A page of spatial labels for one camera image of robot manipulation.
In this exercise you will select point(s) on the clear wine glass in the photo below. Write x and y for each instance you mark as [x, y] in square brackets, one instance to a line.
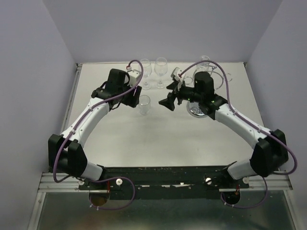
[147, 70]

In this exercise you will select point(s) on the aluminium rail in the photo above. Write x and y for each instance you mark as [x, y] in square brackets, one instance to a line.
[71, 97]
[255, 183]

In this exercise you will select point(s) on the aluminium front rail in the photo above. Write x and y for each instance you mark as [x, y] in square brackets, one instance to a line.
[255, 183]

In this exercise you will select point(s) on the aluminium left side rail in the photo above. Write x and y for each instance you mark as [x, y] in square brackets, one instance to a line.
[71, 97]

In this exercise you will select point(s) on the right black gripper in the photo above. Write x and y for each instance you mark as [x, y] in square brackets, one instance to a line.
[168, 102]

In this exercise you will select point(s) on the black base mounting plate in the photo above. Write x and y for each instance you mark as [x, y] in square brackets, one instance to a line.
[155, 183]

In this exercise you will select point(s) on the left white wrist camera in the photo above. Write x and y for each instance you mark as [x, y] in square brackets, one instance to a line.
[134, 77]

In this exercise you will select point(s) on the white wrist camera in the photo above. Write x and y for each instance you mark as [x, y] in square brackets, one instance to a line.
[134, 77]
[176, 74]

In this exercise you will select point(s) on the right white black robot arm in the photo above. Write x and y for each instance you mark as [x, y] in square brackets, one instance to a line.
[269, 152]

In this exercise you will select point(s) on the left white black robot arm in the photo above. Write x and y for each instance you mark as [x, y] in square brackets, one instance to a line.
[65, 151]

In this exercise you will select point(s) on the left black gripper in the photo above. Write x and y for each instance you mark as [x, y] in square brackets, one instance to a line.
[133, 101]

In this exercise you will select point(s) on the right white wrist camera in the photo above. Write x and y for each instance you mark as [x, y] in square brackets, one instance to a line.
[176, 74]

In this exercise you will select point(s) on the chrome wine glass rack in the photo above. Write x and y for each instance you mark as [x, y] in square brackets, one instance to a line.
[205, 102]

